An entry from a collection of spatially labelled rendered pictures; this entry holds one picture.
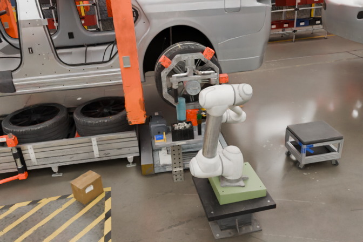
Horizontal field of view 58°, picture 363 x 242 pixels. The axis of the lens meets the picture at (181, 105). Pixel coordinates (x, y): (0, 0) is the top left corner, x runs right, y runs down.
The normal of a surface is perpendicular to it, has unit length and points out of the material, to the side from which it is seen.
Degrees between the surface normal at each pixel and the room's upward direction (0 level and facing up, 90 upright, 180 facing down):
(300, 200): 0
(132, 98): 90
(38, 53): 90
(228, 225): 90
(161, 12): 90
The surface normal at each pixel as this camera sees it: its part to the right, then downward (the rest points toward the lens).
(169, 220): -0.07, -0.91
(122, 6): 0.14, 0.40
